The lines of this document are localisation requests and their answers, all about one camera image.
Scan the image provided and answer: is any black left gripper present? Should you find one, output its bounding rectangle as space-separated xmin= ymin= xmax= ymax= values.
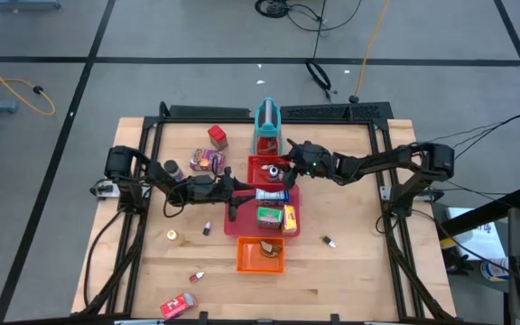
xmin=214 ymin=165 xmax=256 ymax=223

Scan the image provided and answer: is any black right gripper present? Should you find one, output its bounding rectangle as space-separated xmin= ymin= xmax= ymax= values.
xmin=280 ymin=138 xmax=336 ymax=190

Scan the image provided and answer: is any blue food box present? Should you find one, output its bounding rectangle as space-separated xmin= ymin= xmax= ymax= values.
xmin=255 ymin=188 xmax=290 ymax=208

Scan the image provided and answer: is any green food box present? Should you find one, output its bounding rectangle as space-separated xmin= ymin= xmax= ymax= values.
xmin=255 ymin=206 xmax=284 ymax=229

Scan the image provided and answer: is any pink and purple snack box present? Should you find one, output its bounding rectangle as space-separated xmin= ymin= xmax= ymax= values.
xmin=189 ymin=148 xmax=227 ymax=174

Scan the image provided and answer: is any yellow food box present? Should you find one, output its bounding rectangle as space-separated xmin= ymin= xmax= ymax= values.
xmin=281 ymin=204 xmax=299 ymax=236

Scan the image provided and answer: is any brown seasoning packet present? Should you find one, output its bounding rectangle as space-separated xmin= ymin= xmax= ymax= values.
xmin=259 ymin=240 xmax=284 ymax=260

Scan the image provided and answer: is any black-lidded purple spice jar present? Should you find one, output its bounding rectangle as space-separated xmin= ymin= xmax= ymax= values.
xmin=162 ymin=159 xmax=185 ymax=182

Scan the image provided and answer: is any small red slotted basket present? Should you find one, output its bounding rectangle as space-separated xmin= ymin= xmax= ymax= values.
xmin=246 ymin=154 xmax=293 ymax=186

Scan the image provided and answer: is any large red plastic tray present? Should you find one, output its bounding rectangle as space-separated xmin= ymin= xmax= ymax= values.
xmin=223 ymin=181 xmax=302 ymax=240

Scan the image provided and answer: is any red-lidded spice jar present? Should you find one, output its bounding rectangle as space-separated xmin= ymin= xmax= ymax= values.
xmin=207 ymin=125 xmax=229 ymax=152

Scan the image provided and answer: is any orange slotted plastic basket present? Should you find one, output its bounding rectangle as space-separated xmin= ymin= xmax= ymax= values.
xmin=236 ymin=236 xmax=286 ymax=275

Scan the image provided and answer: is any red packet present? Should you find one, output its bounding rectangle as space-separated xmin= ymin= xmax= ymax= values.
xmin=159 ymin=292 xmax=199 ymax=320

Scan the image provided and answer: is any white paper sheet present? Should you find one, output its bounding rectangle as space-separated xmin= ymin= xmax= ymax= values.
xmin=444 ymin=206 xmax=507 ymax=262

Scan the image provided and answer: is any black stand beam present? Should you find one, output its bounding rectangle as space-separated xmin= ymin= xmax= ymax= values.
xmin=440 ymin=187 xmax=520 ymax=240

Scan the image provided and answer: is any white round plate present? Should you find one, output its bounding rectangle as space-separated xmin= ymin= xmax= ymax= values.
xmin=479 ymin=257 xmax=512 ymax=283

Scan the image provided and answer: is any grey cart base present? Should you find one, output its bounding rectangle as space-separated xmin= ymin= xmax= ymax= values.
xmin=0 ymin=0 xmax=63 ymax=11

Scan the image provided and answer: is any thick black cable loop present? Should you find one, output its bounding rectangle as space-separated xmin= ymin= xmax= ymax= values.
xmin=304 ymin=58 xmax=334 ymax=101

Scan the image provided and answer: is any black aluminium table frame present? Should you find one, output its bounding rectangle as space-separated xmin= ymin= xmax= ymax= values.
xmin=79 ymin=101 xmax=458 ymax=324

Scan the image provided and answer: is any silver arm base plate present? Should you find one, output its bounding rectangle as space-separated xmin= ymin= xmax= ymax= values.
xmin=379 ymin=184 xmax=444 ymax=204
xmin=90 ymin=179 xmax=122 ymax=200

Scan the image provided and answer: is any thin black floor cable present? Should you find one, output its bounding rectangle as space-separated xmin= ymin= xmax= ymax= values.
xmin=311 ymin=0 xmax=329 ymax=62

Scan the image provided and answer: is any coiled black floor cable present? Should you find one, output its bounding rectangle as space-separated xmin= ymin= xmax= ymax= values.
xmin=254 ymin=0 xmax=364 ymax=33

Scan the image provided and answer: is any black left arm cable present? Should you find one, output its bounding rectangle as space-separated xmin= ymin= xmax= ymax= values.
xmin=82 ymin=209 xmax=124 ymax=308

